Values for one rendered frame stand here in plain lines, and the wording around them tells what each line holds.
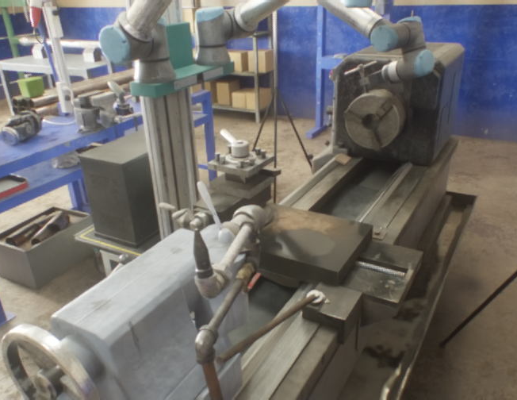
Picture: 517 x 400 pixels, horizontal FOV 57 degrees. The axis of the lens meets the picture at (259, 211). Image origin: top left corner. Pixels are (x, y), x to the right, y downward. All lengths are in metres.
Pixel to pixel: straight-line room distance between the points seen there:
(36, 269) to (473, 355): 2.50
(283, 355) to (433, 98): 1.43
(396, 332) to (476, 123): 4.02
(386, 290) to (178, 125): 1.69
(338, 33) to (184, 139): 3.57
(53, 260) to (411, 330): 2.22
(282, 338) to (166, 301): 0.44
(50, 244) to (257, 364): 2.22
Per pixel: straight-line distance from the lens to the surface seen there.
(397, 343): 1.98
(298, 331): 1.32
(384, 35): 1.86
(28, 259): 3.17
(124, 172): 2.62
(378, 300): 1.40
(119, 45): 2.06
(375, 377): 1.83
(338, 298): 1.37
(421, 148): 2.41
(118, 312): 0.91
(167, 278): 0.97
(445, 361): 2.55
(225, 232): 1.06
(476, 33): 5.61
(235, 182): 1.62
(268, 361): 1.24
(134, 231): 2.76
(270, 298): 1.63
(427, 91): 2.28
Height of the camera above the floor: 1.70
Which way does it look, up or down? 27 degrees down
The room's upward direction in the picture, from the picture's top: 2 degrees counter-clockwise
